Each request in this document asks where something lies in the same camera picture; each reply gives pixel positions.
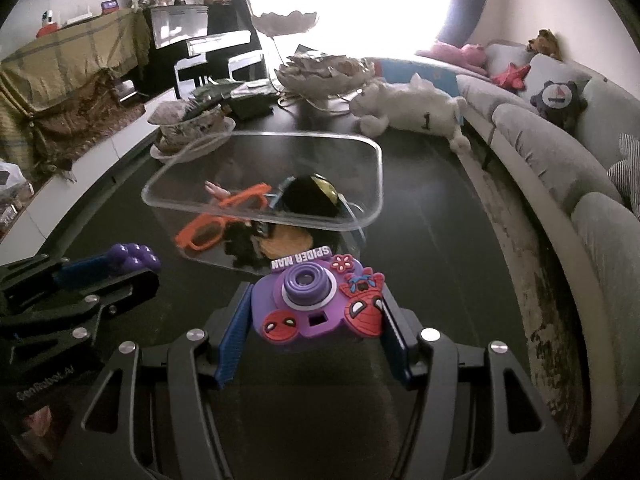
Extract purple grape toy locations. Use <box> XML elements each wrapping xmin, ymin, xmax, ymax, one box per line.
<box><xmin>106</xmin><ymin>243</ymin><xmax>162</xmax><ymax>274</ymax></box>

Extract orange plastic glasses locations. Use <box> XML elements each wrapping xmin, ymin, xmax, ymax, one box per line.
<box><xmin>174</xmin><ymin>182</ymin><xmax>272</xmax><ymax>252</ymax></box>

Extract purple spider-man toy camera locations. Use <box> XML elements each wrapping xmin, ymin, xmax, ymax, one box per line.
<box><xmin>250</xmin><ymin>246</ymin><xmax>385</xmax><ymax>346</ymax></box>

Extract small black toy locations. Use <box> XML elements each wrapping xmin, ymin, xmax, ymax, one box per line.
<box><xmin>222</xmin><ymin>222</ymin><xmax>265</xmax><ymax>269</ymax></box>

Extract black and gold round object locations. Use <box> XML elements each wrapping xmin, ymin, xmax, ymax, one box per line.
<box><xmin>281</xmin><ymin>174</ymin><xmax>340</xmax><ymax>218</ymax></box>

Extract pink pig figurine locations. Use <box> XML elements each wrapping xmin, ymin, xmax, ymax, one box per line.
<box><xmin>205</xmin><ymin>181</ymin><xmax>231</xmax><ymax>202</ymax></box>

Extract clear plastic storage bin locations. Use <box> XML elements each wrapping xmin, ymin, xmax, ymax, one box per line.
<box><xmin>141</xmin><ymin>131</ymin><xmax>383</xmax><ymax>275</ymax></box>

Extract floral basket on plate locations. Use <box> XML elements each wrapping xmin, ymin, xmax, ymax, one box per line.
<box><xmin>148</xmin><ymin>100</ymin><xmax>235</xmax><ymax>162</ymax></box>

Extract plaid cloth covered cabinet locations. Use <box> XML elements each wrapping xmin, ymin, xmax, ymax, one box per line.
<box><xmin>1</xmin><ymin>10</ymin><xmax>152</xmax><ymax>176</ymax></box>

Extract grey curved sofa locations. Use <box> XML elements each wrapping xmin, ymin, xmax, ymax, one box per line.
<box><xmin>418</xmin><ymin>39</ymin><xmax>640</xmax><ymax>441</ymax></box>

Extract black box on table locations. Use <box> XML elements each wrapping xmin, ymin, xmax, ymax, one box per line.
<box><xmin>228</xmin><ymin>94</ymin><xmax>277</xmax><ymax>122</ymax></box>

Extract white sheep plush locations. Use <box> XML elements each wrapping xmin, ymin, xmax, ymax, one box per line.
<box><xmin>349</xmin><ymin>74</ymin><xmax>471</xmax><ymax>154</ymax></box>

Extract black piano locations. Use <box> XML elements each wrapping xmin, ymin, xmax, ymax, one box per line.
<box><xmin>141</xmin><ymin>2</ymin><xmax>259</xmax><ymax>94</ymax></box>

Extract white fruit bowl with snacks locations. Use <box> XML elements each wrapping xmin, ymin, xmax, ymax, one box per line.
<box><xmin>274</xmin><ymin>46</ymin><xmax>375</xmax><ymax>100</ymax></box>

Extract grey star cushion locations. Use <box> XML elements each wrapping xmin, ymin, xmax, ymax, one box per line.
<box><xmin>608</xmin><ymin>133</ymin><xmax>640</xmax><ymax>218</ymax></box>

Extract red star plush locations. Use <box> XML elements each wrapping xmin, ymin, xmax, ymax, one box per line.
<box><xmin>491</xmin><ymin>63</ymin><xmax>530</xmax><ymax>91</ymax></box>

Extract dark round face cushion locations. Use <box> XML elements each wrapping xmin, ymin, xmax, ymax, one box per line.
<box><xmin>529</xmin><ymin>81</ymin><xmax>588</xmax><ymax>134</ymax></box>

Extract pink plush toy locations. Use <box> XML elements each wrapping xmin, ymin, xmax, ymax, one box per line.
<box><xmin>416</xmin><ymin>41</ymin><xmax>488</xmax><ymax>76</ymax></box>

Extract white flower-shaped upper bowl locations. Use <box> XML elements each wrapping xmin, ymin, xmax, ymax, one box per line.
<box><xmin>252</xmin><ymin>10</ymin><xmax>317</xmax><ymax>38</ymax></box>

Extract brown lion plush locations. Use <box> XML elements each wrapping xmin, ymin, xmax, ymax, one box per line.
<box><xmin>526</xmin><ymin>29</ymin><xmax>562</xmax><ymax>61</ymax></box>

